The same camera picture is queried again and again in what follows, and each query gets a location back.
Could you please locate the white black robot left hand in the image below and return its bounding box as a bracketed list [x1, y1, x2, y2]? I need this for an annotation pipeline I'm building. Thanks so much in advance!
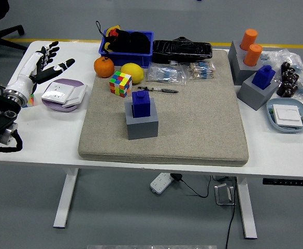
[5, 40, 76, 104]

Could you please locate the blue square seal stamp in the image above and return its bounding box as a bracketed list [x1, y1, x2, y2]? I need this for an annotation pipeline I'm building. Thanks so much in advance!
[251, 65, 276, 91]
[131, 90, 152, 119]

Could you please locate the grey single-slot seal holder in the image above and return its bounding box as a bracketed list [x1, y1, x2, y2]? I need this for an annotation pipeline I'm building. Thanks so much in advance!
[237, 71, 280, 112]
[124, 98, 159, 141]

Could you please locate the colourful puzzle cube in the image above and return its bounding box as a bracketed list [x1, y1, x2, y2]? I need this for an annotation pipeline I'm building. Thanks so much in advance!
[23, 94, 35, 107]
[108, 71, 133, 99]

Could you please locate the orange fruit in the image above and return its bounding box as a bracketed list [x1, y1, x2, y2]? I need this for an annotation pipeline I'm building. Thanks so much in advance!
[93, 57, 115, 78]

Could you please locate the yellow red toy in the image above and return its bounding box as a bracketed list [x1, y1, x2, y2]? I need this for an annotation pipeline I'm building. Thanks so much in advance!
[103, 24, 121, 52]

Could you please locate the blue plastic bin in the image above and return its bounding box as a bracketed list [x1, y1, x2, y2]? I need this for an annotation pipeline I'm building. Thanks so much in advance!
[98, 30, 154, 68]

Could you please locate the yellow lemon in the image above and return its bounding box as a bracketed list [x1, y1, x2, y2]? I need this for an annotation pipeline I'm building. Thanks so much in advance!
[120, 63, 145, 84]

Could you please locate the white table leg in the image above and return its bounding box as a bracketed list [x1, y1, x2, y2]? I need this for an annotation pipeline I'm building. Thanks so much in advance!
[53, 168, 79, 229]
[235, 177, 258, 240]

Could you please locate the clear bag of blue resistors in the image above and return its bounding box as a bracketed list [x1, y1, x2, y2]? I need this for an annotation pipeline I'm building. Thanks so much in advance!
[145, 63, 187, 86]

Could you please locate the black silver pen tool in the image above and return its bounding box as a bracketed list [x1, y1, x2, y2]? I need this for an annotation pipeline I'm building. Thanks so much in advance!
[137, 86, 180, 94]

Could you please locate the black plastic-wrapped keyboard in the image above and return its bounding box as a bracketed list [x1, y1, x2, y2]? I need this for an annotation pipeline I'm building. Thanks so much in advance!
[151, 39, 213, 64]

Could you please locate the white power strip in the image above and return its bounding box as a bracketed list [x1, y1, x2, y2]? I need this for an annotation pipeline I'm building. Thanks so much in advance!
[150, 172, 175, 195]

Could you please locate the grey-brown fabric mat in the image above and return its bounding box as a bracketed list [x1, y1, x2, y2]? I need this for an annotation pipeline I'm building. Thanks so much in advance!
[78, 49, 249, 167]

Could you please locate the clear bag of brown resistors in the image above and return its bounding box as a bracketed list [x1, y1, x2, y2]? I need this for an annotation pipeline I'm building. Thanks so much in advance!
[187, 61, 216, 80]

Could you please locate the grey double-slot holder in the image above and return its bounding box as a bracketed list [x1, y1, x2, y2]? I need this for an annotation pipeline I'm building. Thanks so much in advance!
[227, 40, 261, 86]

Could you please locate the orange cylinder stamp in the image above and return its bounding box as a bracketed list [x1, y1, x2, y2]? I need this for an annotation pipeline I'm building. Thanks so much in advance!
[240, 29, 258, 51]
[243, 44, 263, 67]

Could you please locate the light blue tray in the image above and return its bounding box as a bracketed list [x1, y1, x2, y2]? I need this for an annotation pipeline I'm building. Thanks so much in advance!
[266, 98, 303, 133]

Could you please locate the black table control panel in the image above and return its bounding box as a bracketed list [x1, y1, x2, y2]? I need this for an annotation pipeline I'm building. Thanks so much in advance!
[262, 177, 303, 187]

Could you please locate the white wall socket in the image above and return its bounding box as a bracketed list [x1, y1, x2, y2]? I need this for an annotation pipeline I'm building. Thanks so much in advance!
[41, 82, 74, 104]

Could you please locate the white switch panel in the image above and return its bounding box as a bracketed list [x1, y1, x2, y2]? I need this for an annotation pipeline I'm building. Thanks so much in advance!
[272, 104, 303, 128]
[62, 85, 89, 109]

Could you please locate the black cloth pouch with cord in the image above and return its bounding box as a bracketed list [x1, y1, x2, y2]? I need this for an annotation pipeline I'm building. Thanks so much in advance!
[95, 20, 152, 56]

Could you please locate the black plug with cable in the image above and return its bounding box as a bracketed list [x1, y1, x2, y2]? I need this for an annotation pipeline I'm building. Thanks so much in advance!
[169, 173, 212, 198]

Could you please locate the silver metal bracket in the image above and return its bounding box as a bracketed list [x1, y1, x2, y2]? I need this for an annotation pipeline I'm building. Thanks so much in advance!
[213, 183, 237, 206]

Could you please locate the black floor cable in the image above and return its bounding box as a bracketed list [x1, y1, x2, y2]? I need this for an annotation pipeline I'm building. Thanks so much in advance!
[225, 181, 237, 247]

